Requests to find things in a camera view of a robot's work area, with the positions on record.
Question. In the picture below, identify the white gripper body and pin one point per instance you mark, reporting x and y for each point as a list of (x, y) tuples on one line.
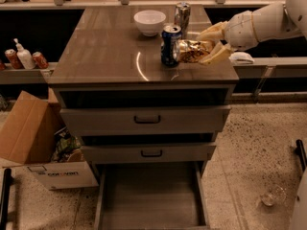
[(240, 29)]

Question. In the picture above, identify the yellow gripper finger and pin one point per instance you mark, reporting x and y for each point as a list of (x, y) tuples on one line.
[(214, 32), (220, 52)]

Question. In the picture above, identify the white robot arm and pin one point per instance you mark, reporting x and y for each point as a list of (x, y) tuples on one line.
[(278, 21)]

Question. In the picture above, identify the silver can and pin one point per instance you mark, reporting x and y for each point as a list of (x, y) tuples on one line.
[(182, 15)]

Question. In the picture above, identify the blue pepsi can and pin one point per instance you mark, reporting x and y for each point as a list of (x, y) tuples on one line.
[(171, 33)]

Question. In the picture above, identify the top drawer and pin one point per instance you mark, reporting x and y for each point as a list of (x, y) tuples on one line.
[(146, 120)]

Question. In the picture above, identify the drawer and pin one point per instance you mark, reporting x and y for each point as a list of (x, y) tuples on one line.
[(146, 120), (151, 196), (148, 153)]

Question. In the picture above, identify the grey drawer cabinet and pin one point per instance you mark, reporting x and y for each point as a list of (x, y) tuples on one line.
[(108, 63)]

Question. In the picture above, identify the middle drawer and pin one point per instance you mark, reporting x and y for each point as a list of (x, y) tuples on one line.
[(148, 153)]

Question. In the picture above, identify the bottom drawer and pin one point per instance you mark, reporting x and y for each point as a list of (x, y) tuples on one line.
[(151, 196)]

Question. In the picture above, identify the right red can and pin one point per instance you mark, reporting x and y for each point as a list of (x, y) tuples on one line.
[(40, 60)]

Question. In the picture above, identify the red can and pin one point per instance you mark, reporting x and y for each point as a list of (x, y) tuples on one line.
[(40, 60), (13, 59)]

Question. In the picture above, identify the left red can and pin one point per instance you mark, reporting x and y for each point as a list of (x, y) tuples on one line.
[(13, 59)]

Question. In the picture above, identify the folded white cloth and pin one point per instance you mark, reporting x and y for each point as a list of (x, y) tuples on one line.
[(241, 58)]

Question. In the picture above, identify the white bowl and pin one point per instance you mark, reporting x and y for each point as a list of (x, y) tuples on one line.
[(149, 22)]

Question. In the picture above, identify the black bar right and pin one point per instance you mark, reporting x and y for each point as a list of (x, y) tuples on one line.
[(300, 152)]

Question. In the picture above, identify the black bar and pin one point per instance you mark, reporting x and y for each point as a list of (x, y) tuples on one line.
[(4, 199), (300, 152)]

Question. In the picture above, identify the clear glass cup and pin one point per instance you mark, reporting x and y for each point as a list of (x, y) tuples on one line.
[(274, 195)]

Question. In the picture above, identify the snack bags in box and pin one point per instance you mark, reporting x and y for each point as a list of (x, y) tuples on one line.
[(68, 147)]

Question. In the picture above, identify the white soap bottle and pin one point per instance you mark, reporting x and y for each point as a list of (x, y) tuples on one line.
[(24, 56)]

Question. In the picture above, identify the cardboard box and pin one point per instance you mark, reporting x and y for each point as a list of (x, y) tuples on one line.
[(28, 138)]

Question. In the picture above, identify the black bar left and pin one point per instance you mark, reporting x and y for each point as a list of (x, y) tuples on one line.
[(4, 199)]

